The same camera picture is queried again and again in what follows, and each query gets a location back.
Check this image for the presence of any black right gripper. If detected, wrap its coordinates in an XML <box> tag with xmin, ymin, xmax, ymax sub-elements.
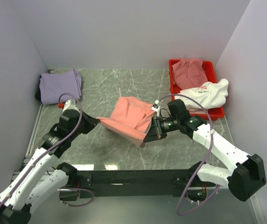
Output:
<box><xmin>144</xmin><ymin>115</ymin><xmax>180</xmax><ymax>143</ymax></box>

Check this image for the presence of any salmon pink t shirt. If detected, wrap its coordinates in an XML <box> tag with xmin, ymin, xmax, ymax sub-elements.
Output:
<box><xmin>97</xmin><ymin>97</ymin><xmax>155</xmax><ymax>147</ymax></box>

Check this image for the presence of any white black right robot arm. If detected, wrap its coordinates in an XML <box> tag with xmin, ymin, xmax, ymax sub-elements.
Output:
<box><xmin>143</xmin><ymin>99</ymin><xmax>267</xmax><ymax>202</ymax></box>

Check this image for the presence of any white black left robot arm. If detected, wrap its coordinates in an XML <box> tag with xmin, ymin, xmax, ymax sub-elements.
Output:
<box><xmin>0</xmin><ymin>109</ymin><xmax>99</xmax><ymax>224</ymax></box>

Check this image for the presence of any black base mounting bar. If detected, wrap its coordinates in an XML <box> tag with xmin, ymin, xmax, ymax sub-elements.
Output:
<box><xmin>58</xmin><ymin>169</ymin><xmax>217</xmax><ymax>202</ymax></box>

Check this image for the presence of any folded lavender t shirt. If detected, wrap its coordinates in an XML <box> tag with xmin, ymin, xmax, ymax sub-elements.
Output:
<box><xmin>35</xmin><ymin>69</ymin><xmax>82</xmax><ymax>105</ymax></box>

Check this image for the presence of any red plastic bin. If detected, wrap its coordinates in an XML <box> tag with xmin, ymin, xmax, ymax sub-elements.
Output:
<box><xmin>169</xmin><ymin>59</ymin><xmax>225</xmax><ymax>121</ymax></box>

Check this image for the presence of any dusty pink t shirt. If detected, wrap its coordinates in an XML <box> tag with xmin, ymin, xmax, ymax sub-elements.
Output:
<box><xmin>171</xmin><ymin>58</ymin><xmax>208</xmax><ymax>90</ymax></box>

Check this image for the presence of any white printed t shirt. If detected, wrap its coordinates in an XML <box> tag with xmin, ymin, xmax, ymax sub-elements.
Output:
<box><xmin>179</xmin><ymin>79</ymin><xmax>229</xmax><ymax>110</ymax></box>

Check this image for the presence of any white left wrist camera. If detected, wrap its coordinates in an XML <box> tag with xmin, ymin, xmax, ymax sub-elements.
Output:
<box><xmin>58</xmin><ymin>99</ymin><xmax>79</xmax><ymax>113</ymax></box>

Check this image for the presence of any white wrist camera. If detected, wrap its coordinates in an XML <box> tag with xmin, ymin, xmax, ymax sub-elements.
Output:
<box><xmin>58</xmin><ymin>99</ymin><xmax>79</xmax><ymax>113</ymax></box>
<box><xmin>151</xmin><ymin>100</ymin><xmax>160</xmax><ymax>113</ymax></box>

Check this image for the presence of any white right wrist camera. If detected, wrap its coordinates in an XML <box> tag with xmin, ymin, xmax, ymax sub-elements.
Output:
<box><xmin>151</xmin><ymin>100</ymin><xmax>160</xmax><ymax>113</ymax></box>

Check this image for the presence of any aluminium frame rail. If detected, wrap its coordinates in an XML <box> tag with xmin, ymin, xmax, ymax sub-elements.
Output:
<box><xmin>0</xmin><ymin>97</ymin><xmax>266</xmax><ymax>224</ymax></box>

